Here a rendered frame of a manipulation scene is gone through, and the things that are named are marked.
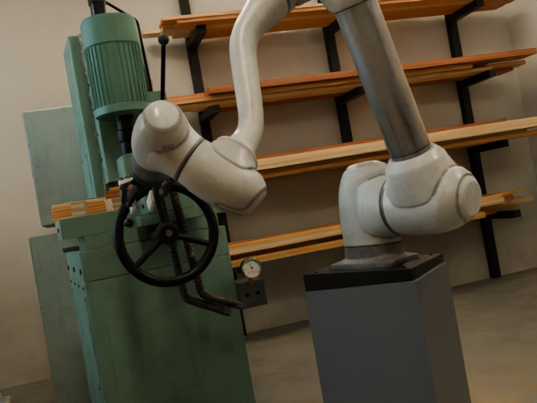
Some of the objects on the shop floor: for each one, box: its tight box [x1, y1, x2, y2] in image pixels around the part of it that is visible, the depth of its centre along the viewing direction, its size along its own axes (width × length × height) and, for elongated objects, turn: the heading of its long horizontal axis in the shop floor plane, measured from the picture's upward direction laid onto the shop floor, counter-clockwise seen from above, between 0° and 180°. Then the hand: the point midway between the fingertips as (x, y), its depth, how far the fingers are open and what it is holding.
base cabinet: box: [70, 254, 256, 403], centre depth 225 cm, size 45×58×71 cm
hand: (141, 202), depth 163 cm, fingers open, 4 cm apart
